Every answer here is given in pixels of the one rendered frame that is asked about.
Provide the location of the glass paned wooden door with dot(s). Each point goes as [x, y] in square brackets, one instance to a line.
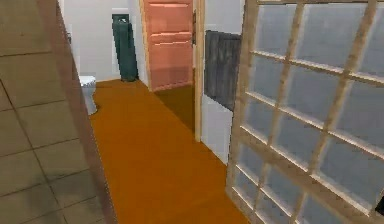
[301, 133]

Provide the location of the salmon pink panel door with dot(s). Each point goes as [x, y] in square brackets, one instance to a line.
[170, 46]

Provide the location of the white toilet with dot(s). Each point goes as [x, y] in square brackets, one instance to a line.
[88, 91]

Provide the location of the dark green hanging towel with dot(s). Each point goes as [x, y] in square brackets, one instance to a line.
[125, 50]

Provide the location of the dark grey hanging towel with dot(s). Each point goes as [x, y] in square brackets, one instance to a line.
[221, 73]

